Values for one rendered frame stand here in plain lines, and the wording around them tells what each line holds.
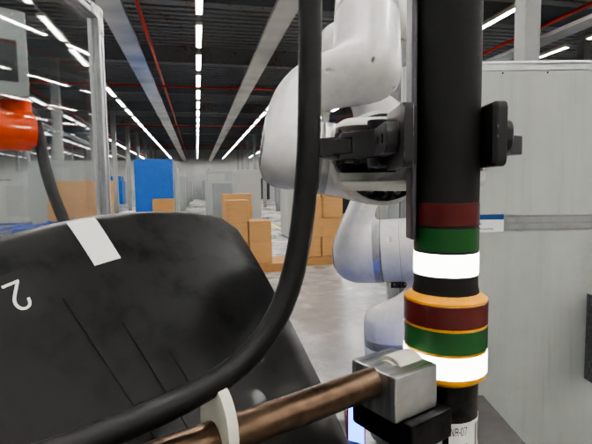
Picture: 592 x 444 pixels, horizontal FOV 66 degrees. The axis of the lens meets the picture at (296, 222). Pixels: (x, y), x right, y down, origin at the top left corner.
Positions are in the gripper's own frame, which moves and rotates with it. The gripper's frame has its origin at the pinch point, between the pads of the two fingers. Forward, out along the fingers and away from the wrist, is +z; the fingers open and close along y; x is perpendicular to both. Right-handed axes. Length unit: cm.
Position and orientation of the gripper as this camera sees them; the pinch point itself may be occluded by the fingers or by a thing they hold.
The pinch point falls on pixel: (442, 137)
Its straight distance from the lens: 25.6
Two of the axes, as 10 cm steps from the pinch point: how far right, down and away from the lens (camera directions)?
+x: -0.1, -10.0, -0.7
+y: -10.0, 0.2, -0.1
